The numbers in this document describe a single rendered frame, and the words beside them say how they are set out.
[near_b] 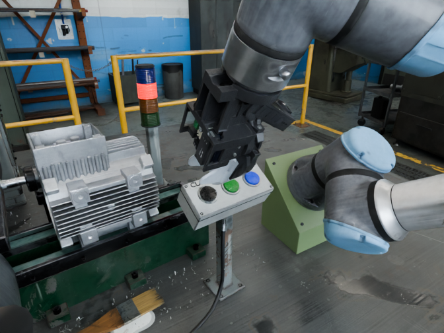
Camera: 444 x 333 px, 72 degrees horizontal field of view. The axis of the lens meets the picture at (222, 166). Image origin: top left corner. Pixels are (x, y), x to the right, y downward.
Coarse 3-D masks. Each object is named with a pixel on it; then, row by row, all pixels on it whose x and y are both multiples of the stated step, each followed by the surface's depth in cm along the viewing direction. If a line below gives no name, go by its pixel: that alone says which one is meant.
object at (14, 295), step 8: (0, 256) 38; (0, 264) 36; (8, 264) 39; (0, 272) 35; (8, 272) 37; (0, 280) 34; (8, 280) 36; (16, 280) 39; (0, 288) 33; (8, 288) 34; (16, 288) 37; (0, 296) 32; (8, 296) 33; (16, 296) 36; (0, 304) 31; (8, 304) 32; (16, 304) 34
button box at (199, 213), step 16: (240, 176) 59; (192, 192) 53; (224, 192) 55; (240, 192) 56; (256, 192) 57; (192, 208) 52; (208, 208) 52; (224, 208) 53; (240, 208) 58; (192, 224) 54; (208, 224) 55
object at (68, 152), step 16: (64, 128) 62; (80, 128) 64; (96, 128) 61; (32, 144) 54; (48, 144) 61; (64, 144) 54; (80, 144) 56; (96, 144) 57; (48, 160) 53; (64, 160) 55; (80, 160) 56; (96, 160) 58; (48, 176) 54; (64, 176) 56; (80, 176) 57
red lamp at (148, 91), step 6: (138, 84) 93; (150, 84) 92; (156, 84) 95; (138, 90) 94; (144, 90) 92; (150, 90) 93; (156, 90) 95; (138, 96) 95; (144, 96) 93; (150, 96) 94; (156, 96) 96
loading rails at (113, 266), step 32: (160, 192) 83; (160, 224) 70; (32, 256) 66; (64, 256) 59; (96, 256) 63; (128, 256) 68; (160, 256) 74; (192, 256) 76; (32, 288) 58; (64, 288) 62; (96, 288) 66; (64, 320) 60
